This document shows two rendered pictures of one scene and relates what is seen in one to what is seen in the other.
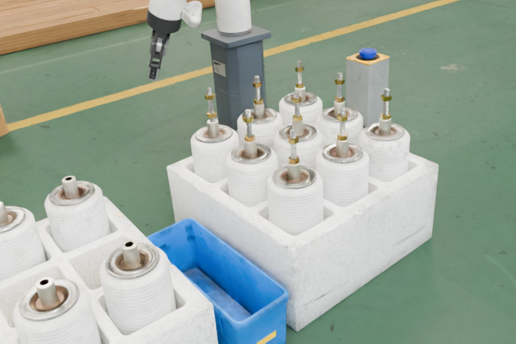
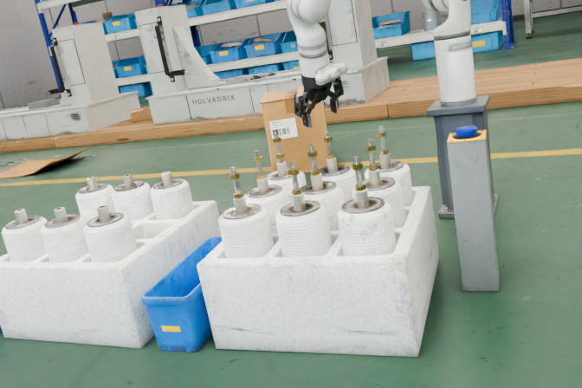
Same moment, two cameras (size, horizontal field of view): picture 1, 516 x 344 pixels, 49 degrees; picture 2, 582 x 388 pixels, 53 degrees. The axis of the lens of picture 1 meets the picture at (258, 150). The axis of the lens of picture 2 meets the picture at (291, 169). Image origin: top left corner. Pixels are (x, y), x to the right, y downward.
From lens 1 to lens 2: 1.10 m
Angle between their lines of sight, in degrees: 56
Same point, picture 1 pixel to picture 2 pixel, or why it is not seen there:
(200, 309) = (113, 268)
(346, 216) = (261, 261)
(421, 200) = (380, 294)
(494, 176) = not seen: outside the picture
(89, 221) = (162, 203)
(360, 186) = (294, 243)
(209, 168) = not seen: hidden behind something
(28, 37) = not seen: hidden behind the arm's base
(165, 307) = (106, 257)
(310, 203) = (230, 236)
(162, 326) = (92, 265)
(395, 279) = (326, 364)
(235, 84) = (442, 155)
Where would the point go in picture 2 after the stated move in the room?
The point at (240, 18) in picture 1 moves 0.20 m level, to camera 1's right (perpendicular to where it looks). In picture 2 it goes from (450, 87) to (519, 87)
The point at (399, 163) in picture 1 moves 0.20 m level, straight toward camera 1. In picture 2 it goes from (356, 242) to (243, 274)
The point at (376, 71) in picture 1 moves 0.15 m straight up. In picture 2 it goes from (461, 151) to (453, 73)
